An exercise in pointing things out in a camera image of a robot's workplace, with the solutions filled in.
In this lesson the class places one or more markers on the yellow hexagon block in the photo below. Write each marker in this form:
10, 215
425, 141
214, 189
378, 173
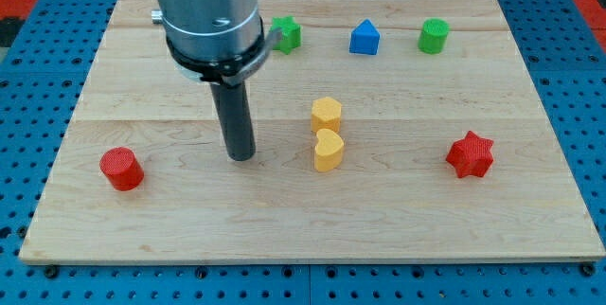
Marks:
326, 114

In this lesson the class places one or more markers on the red star block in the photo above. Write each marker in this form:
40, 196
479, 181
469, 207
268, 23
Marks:
471, 155

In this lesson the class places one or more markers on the green star block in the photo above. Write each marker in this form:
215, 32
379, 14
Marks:
291, 33

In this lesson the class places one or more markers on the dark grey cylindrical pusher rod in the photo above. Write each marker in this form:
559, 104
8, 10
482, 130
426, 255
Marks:
231, 104

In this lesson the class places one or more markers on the yellow heart block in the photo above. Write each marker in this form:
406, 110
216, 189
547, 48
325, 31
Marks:
328, 151

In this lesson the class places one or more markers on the wooden board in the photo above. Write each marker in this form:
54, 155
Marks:
393, 199

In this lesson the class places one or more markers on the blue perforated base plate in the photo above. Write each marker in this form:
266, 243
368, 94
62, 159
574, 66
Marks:
41, 80

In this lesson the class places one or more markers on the green cylinder block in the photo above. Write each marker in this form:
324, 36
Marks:
434, 33

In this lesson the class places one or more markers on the blue triangle block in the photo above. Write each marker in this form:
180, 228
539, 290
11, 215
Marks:
364, 39

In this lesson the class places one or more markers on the red cylinder block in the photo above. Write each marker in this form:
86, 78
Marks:
121, 168

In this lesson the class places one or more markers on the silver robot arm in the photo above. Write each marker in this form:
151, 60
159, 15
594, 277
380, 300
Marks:
223, 43

